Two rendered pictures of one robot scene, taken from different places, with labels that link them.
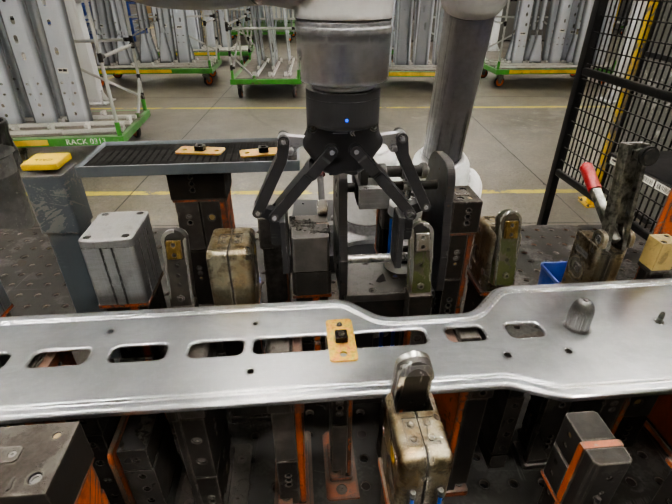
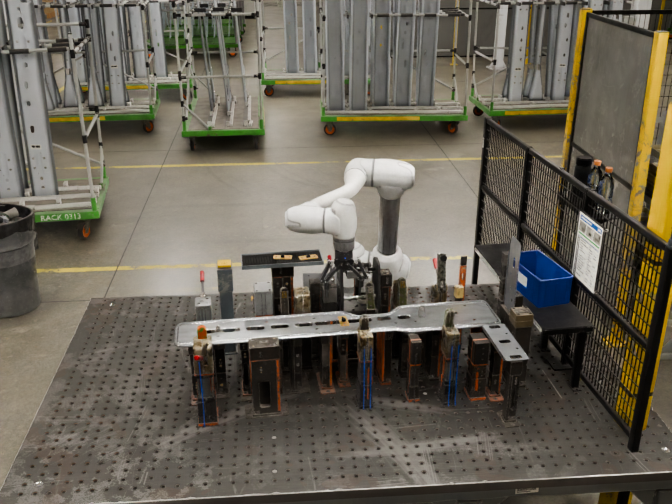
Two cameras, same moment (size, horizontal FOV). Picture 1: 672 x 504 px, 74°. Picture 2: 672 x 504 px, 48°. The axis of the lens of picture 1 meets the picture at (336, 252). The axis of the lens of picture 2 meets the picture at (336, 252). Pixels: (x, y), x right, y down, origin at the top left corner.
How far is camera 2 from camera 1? 2.62 m
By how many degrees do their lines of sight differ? 8
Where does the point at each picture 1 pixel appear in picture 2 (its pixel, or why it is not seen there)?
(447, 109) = (385, 230)
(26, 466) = (271, 342)
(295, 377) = (330, 329)
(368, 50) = (350, 244)
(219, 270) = (299, 301)
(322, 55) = (339, 245)
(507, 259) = (403, 295)
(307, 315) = (331, 315)
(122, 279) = (266, 305)
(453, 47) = (384, 207)
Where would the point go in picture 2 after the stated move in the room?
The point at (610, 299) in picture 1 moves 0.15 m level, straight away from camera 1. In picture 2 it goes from (437, 308) to (452, 295)
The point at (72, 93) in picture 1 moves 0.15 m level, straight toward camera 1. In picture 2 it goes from (42, 168) to (46, 172)
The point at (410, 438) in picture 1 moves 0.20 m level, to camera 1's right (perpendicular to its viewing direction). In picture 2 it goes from (363, 333) to (412, 332)
